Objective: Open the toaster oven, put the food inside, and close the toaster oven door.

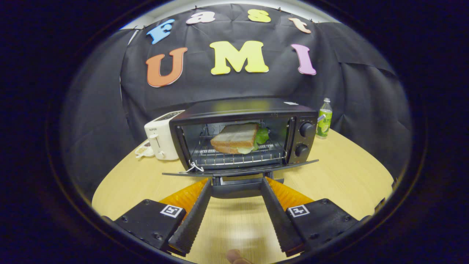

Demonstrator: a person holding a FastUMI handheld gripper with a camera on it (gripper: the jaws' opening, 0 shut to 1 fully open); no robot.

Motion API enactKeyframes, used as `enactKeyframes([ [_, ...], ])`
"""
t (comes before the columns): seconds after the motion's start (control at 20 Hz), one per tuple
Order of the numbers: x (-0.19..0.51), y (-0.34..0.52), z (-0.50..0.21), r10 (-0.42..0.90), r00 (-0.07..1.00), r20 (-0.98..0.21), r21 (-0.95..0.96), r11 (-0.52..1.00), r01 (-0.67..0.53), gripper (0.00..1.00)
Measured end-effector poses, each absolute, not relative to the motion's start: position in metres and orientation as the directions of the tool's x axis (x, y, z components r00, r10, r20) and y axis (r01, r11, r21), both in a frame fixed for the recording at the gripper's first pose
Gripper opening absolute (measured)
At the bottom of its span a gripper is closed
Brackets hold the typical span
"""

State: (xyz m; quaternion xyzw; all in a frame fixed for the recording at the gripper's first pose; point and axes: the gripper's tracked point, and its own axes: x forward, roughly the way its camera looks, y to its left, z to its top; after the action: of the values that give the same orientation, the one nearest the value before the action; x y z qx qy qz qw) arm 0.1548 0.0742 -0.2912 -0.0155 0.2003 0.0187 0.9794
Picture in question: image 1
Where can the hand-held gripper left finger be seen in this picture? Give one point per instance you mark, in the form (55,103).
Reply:
(192,220)

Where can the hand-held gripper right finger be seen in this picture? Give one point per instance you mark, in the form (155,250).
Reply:
(280,223)

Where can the toast sandwich with lettuce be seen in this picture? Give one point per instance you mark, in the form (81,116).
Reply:
(234,135)

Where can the black toaster oven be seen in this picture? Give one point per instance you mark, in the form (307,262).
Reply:
(242,108)

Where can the white pop-up toaster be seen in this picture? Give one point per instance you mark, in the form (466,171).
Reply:
(159,141)

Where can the green label drink bottle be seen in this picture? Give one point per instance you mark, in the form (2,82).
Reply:
(324,124)

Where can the blue striped stick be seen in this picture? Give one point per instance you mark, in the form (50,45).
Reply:
(321,117)

